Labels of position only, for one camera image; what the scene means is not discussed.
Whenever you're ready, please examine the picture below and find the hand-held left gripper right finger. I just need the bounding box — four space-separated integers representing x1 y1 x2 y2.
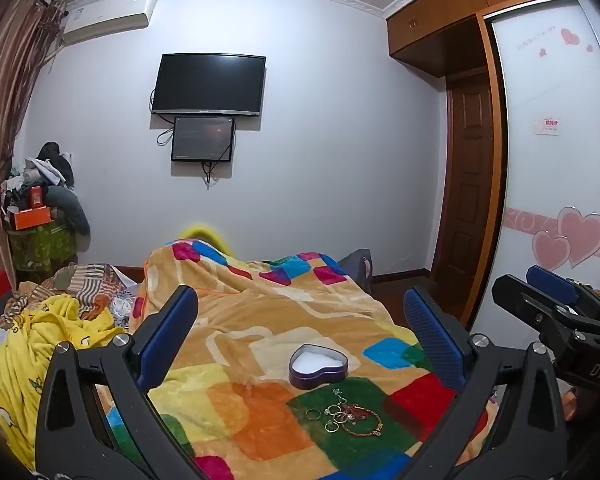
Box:
402 287 569 480

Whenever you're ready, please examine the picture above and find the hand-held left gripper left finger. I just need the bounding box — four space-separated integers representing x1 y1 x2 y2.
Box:
35 285 201 480

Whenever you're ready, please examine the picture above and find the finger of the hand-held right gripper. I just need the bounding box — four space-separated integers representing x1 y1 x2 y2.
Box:
491 274 600 357
525 264 600 322

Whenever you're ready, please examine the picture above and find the red braided bracelet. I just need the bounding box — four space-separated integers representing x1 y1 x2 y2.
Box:
341 406 385 437

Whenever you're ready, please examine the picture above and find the purple heart-shaped tin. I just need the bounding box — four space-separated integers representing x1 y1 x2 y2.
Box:
288 344 349 391

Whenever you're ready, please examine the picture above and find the colourful checked blanket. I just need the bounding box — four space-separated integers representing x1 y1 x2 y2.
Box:
105 237 501 480

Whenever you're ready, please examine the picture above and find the yellow pillow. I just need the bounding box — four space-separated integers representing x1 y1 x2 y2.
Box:
181 224 233 253

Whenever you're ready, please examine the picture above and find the striped patterned cloth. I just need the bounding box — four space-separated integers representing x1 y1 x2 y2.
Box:
10 262 146 322

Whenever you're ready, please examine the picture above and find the grey cloth bag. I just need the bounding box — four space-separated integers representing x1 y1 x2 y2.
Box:
337 248 374 294

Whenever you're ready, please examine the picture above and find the white heart-print wardrobe door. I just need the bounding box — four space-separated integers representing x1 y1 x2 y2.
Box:
482 0 600 337

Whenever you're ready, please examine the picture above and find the brown wooden door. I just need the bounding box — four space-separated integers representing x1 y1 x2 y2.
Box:
430 67 497 282

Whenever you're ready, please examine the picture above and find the green patterned cloth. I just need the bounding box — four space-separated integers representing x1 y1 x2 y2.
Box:
7 222 79 282

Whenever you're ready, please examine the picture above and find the yellow printed blanket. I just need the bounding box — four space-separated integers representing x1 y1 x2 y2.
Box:
0 292 131 471

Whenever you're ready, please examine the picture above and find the orange box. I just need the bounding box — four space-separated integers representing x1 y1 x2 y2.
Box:
9 205 54 231

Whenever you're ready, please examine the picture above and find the small black monitor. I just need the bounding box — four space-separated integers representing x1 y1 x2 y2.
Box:
171 116 237 163

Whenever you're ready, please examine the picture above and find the pile of clothes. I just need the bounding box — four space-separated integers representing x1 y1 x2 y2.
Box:
1 141 78 211

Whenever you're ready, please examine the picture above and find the brown striped curtain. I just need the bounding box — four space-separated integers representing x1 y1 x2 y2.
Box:
0 0 67 286

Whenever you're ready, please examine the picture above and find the wooden overhead cabinet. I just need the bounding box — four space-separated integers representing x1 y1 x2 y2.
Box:
386 0 600 79

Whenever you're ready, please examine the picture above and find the white air conditioner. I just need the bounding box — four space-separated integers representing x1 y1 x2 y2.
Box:
60 0 158 44

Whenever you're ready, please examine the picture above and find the black wall television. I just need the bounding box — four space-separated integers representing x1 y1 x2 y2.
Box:
150 53 268 117

